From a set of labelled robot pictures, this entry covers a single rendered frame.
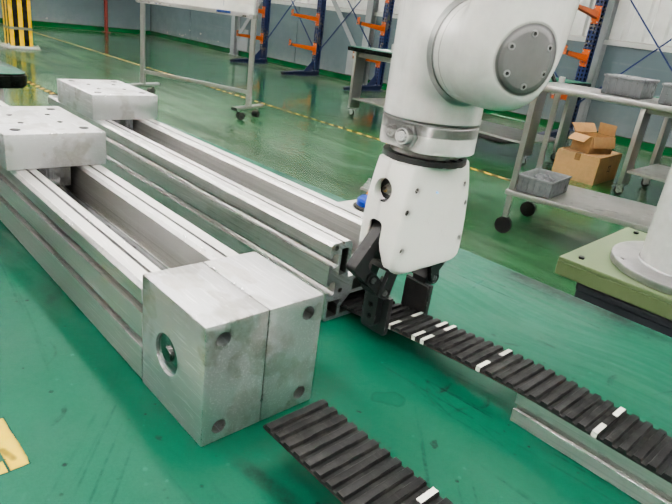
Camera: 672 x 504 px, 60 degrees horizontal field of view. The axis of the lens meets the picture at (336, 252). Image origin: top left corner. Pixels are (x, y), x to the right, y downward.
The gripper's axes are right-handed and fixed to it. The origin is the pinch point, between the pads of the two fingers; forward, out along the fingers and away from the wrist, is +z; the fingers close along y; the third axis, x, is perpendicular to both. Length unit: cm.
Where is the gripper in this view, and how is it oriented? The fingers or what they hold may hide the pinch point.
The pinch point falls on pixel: (396, 305)
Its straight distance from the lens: 57.6
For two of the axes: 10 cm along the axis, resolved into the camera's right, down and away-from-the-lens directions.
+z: -1.2, 9.2, 3.8
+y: 7.4, -1.7, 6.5
